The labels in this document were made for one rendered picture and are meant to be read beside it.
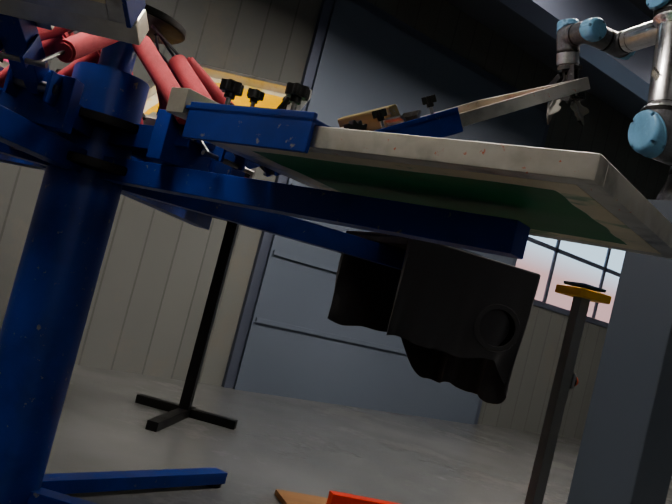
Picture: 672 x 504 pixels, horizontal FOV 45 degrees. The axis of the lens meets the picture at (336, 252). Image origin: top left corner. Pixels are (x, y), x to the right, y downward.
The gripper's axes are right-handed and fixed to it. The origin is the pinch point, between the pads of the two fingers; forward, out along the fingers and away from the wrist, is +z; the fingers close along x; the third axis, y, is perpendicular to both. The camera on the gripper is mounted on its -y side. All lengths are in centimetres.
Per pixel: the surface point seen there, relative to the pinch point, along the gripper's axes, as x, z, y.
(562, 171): -114, 21, 136
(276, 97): -69, -20, -98
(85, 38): -162, -13, 35
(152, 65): -146, -9, 26
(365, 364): 67, 143, -297
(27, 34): -175, -11, 46
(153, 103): -122, -14, -89
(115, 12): -162, -11, 71
